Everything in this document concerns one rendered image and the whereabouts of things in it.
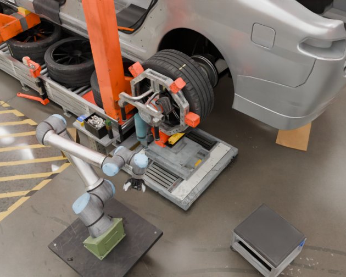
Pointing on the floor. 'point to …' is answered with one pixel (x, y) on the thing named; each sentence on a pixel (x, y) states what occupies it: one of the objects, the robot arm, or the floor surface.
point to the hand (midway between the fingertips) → (134, 188)
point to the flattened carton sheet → (295, 137)
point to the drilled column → (97, 146)
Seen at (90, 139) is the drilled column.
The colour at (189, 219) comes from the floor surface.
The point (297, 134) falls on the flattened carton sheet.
